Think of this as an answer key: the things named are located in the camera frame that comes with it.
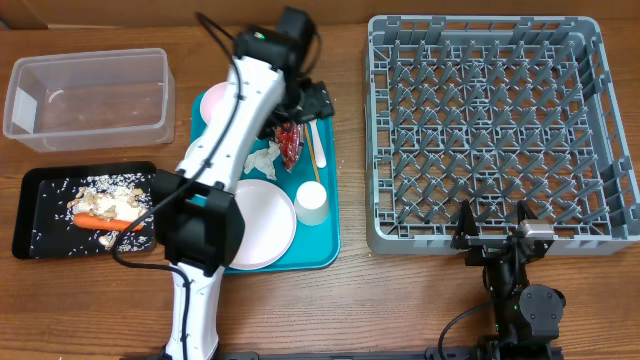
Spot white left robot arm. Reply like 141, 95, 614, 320
151, 7, 335, 359

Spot wooden chopstick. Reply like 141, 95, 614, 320
303, 125, 321, 183

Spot pile of white rice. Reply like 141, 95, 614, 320
32, 172, 156, 254

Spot white bowl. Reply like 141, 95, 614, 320
183, 136, 201, 161

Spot black tray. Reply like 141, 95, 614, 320
12, 161, 156, 259

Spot clear plastic bin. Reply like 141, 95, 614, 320
2, 48, 175, 152

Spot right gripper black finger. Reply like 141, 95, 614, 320
450, 200, 479, 250
516, 200, 538, 223

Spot white plastic fork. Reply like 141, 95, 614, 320
309, 120, 327, 168

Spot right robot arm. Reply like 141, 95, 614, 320
433, 200, 566, 360

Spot peanut shells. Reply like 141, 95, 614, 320
67, 186, 148, 249

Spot grey dishwasher rack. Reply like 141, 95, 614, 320
364, 15, 639, 256

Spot white plate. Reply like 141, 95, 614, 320
230, 179, 297, 271

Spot white tissue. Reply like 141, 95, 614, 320
244, 141, 280, 180

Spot orange carrot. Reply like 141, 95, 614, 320
73, 213, 131, 232

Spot pink bowl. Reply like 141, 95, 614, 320
200, 82, 227, 125

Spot red snack wrapper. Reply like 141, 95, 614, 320
274, 122, 304, 172

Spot white paper cup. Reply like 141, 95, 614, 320
294, 181, 329, 226

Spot teal plastic tray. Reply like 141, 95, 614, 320
185, 84, 342, 276

